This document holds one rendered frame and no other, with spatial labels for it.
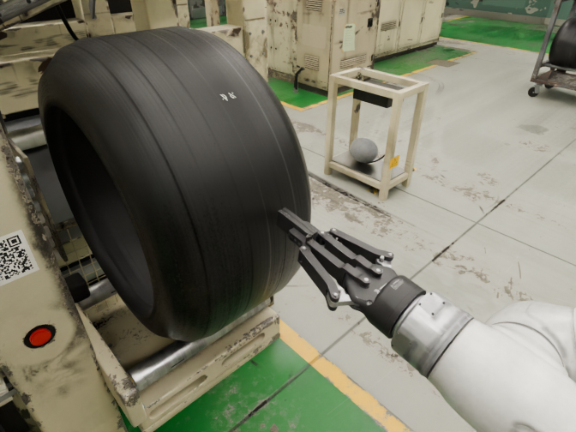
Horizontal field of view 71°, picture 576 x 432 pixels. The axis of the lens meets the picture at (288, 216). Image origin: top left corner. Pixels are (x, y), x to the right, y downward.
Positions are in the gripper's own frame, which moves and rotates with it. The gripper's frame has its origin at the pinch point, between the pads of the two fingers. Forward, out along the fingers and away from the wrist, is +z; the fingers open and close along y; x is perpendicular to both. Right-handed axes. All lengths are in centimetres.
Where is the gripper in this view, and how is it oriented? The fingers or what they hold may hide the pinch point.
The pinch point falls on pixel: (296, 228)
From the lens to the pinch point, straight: 61.0
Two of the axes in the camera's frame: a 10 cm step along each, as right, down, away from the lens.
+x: -1.0, 7.6, 6.4
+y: -7.3, 3.8, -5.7
